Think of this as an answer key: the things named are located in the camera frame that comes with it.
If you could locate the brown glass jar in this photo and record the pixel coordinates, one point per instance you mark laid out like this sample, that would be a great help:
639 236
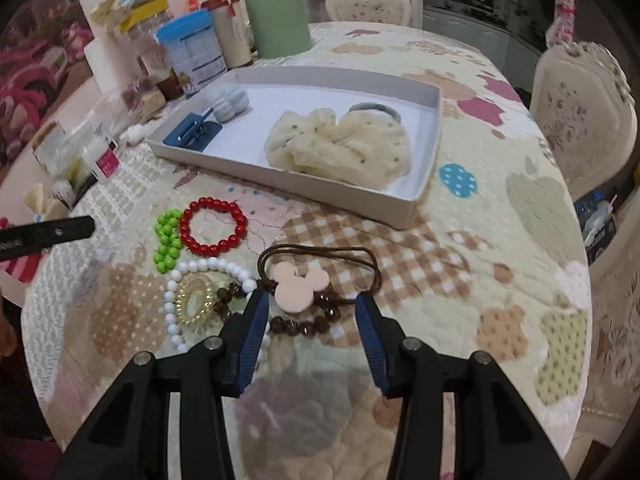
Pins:
170 85

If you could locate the cream dotted fabric scrunchie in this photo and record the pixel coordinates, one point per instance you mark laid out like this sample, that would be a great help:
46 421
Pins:
335 140

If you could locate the blue lidded can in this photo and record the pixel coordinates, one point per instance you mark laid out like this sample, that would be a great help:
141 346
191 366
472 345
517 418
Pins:
192 52

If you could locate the white box with pink label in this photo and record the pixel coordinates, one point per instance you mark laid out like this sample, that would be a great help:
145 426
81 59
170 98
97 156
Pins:
102 157

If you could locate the patchwork quilted tablecloth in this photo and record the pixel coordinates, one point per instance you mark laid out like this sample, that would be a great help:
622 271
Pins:
475 210

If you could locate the white paper roll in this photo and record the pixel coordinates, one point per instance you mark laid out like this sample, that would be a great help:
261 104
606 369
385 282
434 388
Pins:
107 62

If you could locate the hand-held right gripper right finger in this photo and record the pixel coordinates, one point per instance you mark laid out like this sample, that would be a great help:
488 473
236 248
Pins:
371 332

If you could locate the white cardboard box tray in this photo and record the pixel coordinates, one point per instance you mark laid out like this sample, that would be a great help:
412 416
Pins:
320 125

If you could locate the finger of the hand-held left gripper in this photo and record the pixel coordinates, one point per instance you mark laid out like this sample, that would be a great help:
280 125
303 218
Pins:
55 233

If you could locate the green bottle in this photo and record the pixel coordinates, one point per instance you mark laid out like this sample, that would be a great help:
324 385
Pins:
276 7

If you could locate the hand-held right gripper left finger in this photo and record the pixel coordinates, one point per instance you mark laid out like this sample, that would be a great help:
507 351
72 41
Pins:
255 330

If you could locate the cream ornate chair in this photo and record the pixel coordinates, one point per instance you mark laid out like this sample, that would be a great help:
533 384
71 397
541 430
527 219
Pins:
370 2
582 120

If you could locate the yellow lidded clear jar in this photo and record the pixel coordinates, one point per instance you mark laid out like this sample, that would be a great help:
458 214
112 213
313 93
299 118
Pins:
145 25

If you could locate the beige cylinder with red ribbon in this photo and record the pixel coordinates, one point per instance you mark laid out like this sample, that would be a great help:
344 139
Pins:
232 35

